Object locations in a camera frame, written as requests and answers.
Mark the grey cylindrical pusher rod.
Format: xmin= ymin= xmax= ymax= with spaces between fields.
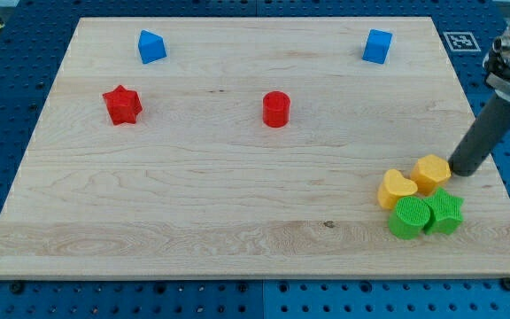
xmin=448 ymin=93 xmax=510 ymax=176

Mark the red cylinder block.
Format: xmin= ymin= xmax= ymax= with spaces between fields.
xmin=262 ymin=90 xmax=290 ymax=128

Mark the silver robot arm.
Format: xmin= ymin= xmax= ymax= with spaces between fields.
xmin=448 ymin=22 xmax=510 ymax=176

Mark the white fiducial marker tag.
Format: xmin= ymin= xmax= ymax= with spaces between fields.
xmin=443 ymin=31 xmax=481 ymax=52

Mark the yellow hexagon block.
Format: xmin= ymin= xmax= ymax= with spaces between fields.
xmin=410 ymin=154 xmax=452 ymax=196

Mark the green star block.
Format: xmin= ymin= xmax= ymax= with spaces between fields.
xmin=422 ymin=187 xmax=464 ymax=235

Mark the yellow heart block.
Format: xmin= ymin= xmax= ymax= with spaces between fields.
xmin=377 ymin=168 xmax=418 ymax=210

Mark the green cylinder block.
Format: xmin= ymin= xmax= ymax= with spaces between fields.
xmin=388 ymin=196 xmax=431 ymax=240

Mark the blue cube block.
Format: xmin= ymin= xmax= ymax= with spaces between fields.
xmin=362 ymin=29 xmax=393 ymax=65

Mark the wooden board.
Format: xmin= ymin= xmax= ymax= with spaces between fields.
xmin=0 ymin=17 xmax=510 ymax=280

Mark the blue triangle block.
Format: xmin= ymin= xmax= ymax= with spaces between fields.
xmin=138 ymin=30 xmax=167 ymax=64

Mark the red star block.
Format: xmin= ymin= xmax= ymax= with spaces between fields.
xmin=102 ymin=85 xmax=143 ymax=125

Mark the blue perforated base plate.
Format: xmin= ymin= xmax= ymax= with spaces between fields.
xmin=0 ymin=0 xmax=510 ymax=318

